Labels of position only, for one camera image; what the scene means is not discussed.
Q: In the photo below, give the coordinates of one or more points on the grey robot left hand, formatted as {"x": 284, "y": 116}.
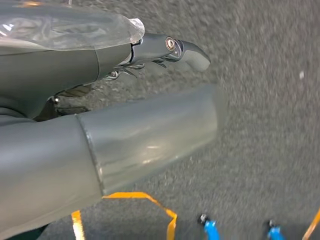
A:
{"x": 50, "y": 66}

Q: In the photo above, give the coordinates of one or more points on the blue metal shelf rack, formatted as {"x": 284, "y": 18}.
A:
{"x": 273, "y": 232}
{"x": 211, "y": 230}

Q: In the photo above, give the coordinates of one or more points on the yellow floor tape outline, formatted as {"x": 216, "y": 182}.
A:
{"x": 140, "y": 195}
{"x": 312, "y": 225}

